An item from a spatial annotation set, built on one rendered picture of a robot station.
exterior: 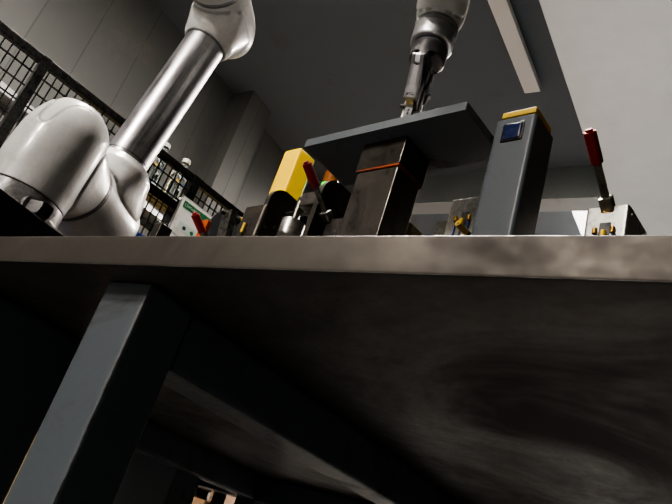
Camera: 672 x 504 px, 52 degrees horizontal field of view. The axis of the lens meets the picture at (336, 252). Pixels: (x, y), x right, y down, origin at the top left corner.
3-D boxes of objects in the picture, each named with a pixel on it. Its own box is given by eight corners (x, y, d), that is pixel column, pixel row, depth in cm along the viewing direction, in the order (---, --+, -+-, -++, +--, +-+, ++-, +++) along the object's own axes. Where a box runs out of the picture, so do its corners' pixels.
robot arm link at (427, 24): (459, 45, 146) (453, 67, 144) (417, 43, 149) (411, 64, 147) (456, 12, 138) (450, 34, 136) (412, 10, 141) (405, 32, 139)
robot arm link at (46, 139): (-35, 161, 123) (31, 71, 132) (15, 214, 139) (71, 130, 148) (40, 184, 119) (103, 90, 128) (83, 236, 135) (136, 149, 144)
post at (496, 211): (507, 397, 94) (556, 140, 112) (482, 376, 89) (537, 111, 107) (459, 394, 99) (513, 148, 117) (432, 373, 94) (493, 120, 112)
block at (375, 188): (366, 387, 110) (430, 160, 129) (336, 367, 105) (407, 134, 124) (320, 383, 117) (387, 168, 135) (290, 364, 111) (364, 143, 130)
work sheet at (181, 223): (196, 300, 245) (227, 227, 258) (148, 270, 231) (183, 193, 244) (193, 301, 246) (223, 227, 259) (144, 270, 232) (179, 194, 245)
